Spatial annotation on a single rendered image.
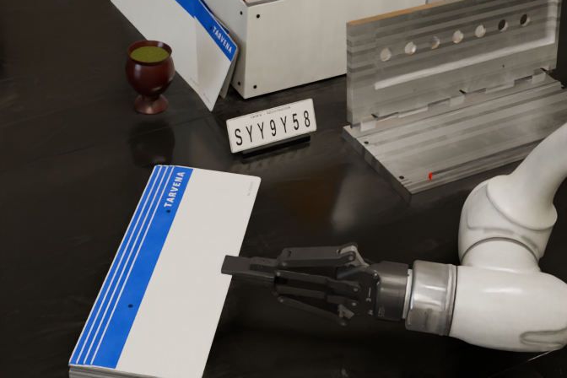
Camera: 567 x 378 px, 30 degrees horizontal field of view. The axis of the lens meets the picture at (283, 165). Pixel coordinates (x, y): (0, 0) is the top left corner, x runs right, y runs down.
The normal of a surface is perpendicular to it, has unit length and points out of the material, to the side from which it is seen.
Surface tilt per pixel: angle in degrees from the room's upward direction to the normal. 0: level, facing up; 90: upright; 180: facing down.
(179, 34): 63
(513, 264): 8
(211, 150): 0
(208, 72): 69
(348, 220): 0
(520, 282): 9
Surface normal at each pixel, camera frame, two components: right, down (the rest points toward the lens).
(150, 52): 0.05, -0.80
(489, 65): 0.48, 0.39
